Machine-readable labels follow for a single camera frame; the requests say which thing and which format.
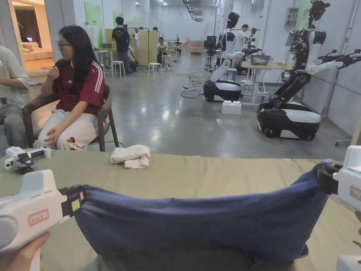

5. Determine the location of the white block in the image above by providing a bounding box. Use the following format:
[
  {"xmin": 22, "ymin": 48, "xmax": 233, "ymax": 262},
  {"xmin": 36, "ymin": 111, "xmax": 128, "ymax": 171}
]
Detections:
[{"xmin": 221, "ymin": 100, "xmax": 243, "ymax": 115}]

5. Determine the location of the bed with pale green sheet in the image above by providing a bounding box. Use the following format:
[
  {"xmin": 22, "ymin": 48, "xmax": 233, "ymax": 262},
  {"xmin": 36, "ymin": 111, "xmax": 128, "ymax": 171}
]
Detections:
[{"xmin": 0, "ymin": 149, "xmax": 361, "ymax": 271}]

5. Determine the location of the black and white robot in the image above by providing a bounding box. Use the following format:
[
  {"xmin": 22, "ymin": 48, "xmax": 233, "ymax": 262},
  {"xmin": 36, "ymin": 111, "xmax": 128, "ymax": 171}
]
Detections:
[{"xmin": 256, "ymin": 0, "xmax": 361, "ymax": 141}]

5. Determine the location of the brown wooden chair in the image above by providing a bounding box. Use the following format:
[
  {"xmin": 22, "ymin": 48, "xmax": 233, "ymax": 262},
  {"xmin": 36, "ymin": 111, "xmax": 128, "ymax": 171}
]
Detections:
[{"xmin": 22, "ymin": 83, "xmax": 120, "ymax": 153}]

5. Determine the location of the beige sofa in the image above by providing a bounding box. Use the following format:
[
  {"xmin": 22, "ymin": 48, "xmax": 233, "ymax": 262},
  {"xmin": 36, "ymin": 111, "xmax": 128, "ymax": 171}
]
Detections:
[{"xmin": 22, "ymin": 42, "xmax": 54, "ymax": 62}]

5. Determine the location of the person's left hand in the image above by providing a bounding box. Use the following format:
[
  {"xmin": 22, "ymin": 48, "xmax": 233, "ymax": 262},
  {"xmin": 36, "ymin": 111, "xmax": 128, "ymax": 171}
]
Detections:
[{"xmin": 0, "ymin": 231, "xmax": 51, "ymax": 271}]

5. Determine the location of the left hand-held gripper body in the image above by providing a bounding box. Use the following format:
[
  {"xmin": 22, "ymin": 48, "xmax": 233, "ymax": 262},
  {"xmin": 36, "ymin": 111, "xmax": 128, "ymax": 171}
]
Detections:
[{"xmin": 0, "ymin": 169, "xmax": 71, "ymax": 253}]

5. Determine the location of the wooden crate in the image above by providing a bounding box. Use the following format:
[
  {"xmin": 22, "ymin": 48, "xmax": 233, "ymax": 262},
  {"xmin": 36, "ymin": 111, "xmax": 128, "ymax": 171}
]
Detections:
[{"xmin": 186, "ymin": 40, "xmax": 204, "ymax": 54}]

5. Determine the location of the wooden table with white legs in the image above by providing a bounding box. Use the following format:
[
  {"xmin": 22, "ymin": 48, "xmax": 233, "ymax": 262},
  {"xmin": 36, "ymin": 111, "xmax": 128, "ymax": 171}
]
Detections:
[{"xmin": 240, "ymin": 54, "xmax": 294, "ymax": 106}]

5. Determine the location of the white folded cloth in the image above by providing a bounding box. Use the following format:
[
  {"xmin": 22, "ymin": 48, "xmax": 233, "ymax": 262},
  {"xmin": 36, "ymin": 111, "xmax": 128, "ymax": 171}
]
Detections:
[{"xmin": 110, "ymin": 144, "xmax": 152, "ymax": 170}]

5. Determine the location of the white humanoid robot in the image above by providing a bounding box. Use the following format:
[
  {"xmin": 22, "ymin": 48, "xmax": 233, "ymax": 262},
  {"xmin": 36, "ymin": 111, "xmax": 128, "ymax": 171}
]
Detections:
[{"xmin": 203, "ymin": 12, "xmax": 246, "ymax": 103}]

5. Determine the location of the spare hand-held gripper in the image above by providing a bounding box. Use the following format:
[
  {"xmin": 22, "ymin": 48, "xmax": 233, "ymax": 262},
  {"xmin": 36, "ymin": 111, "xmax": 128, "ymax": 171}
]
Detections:
[{"xmin": 4, "ymin": 145, "xmax": 53, "ymax": 174}]

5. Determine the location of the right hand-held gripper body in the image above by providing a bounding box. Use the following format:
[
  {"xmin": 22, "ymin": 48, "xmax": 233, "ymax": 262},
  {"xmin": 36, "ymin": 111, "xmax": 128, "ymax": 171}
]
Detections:
[{"xmin": 332, "ymin": 145, "xmax": 361, "ymax": 211}]

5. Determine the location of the dark blue garment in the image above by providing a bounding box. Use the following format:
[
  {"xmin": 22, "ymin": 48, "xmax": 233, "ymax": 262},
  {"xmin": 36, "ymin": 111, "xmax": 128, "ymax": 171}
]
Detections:
[{"xmin": 74, "ymin": 160, "xmax": 330, "ymax": 264}]

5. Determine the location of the white round stool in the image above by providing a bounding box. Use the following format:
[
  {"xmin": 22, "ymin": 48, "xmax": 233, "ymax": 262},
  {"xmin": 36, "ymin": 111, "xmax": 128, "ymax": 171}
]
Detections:
[
  {"xmin": 148, "ymin": 62, "xmax": 164, "ymax": 81},
  {"xmin": 111, "ymin": 60, "xmax": 126, "ymax": 78}
]

